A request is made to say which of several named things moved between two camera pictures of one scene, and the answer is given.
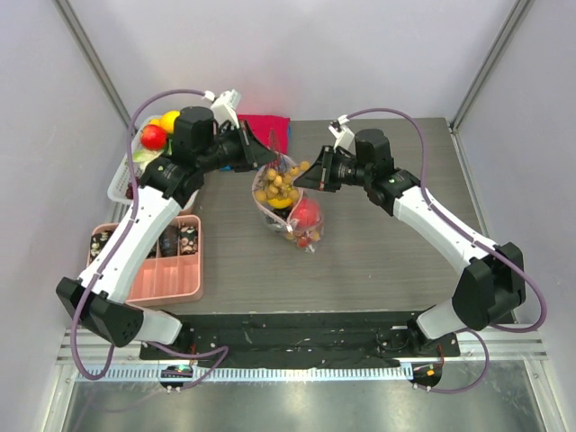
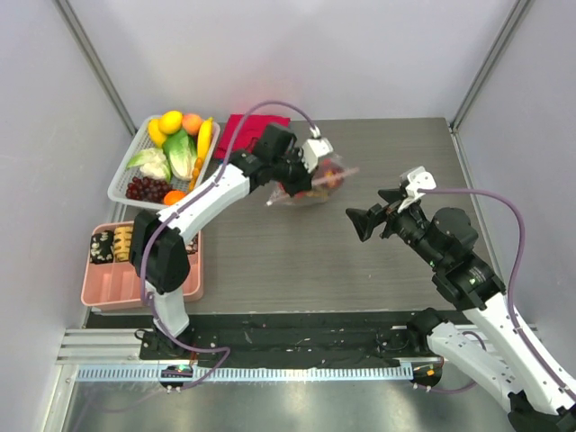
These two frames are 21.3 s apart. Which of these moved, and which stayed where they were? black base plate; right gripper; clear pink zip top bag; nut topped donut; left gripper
Moved: clear pink zip top bag; right gripper; left gripper
Stayed: black base plate; nut topped donut
